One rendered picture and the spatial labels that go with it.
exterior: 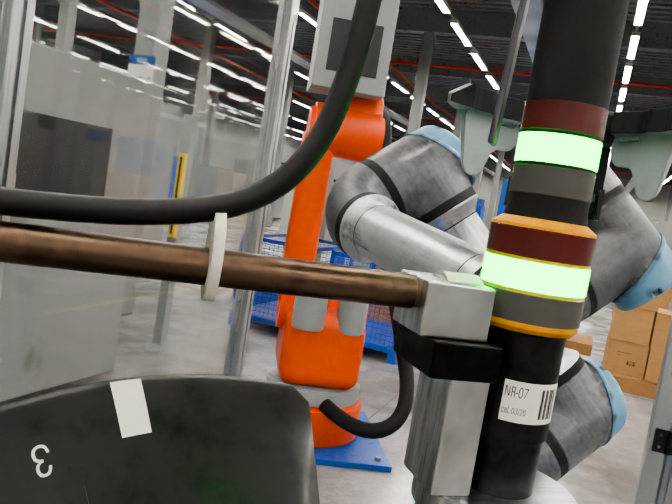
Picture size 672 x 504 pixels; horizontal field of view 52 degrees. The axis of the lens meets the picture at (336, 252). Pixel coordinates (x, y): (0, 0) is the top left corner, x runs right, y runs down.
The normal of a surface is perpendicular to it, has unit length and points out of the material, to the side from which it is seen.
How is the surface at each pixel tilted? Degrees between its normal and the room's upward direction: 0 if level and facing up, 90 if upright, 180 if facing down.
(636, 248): 72
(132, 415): 47
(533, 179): 90
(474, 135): 94
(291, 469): 41
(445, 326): 90
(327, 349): 90
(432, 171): 77
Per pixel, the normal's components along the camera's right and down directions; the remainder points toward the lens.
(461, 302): 0.28, 0.13
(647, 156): -0.97, -0.07
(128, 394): 0.47, -0.58
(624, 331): -0.37, 0.02
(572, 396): 0.03, -0.08
